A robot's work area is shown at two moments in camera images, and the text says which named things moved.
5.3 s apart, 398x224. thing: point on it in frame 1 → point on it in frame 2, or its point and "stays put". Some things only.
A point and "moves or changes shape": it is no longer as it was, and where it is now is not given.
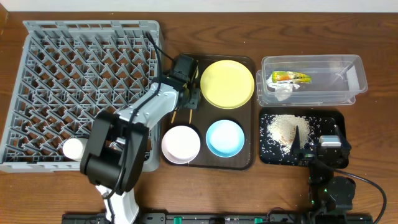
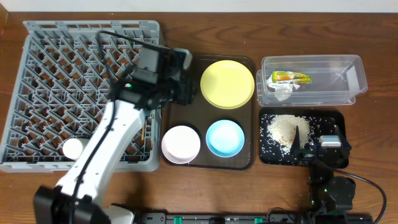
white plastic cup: (72, 148) stays put
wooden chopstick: (174, 115) moves or changes shape
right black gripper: (308, 156) stays put
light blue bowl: (225, 138) stays put
